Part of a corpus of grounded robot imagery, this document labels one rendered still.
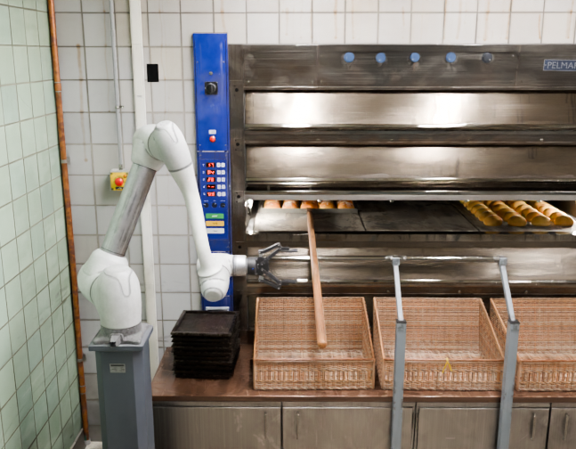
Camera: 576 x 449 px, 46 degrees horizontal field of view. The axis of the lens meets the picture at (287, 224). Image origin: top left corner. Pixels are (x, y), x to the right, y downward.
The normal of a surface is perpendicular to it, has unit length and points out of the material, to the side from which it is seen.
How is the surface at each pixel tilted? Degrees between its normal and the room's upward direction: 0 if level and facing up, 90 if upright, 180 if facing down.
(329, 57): 90
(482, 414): 91
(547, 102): 69
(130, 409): 90
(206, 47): 90
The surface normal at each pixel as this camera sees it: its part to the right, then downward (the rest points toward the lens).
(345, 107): 0.00, -0.10
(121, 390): 0.00, 0.25
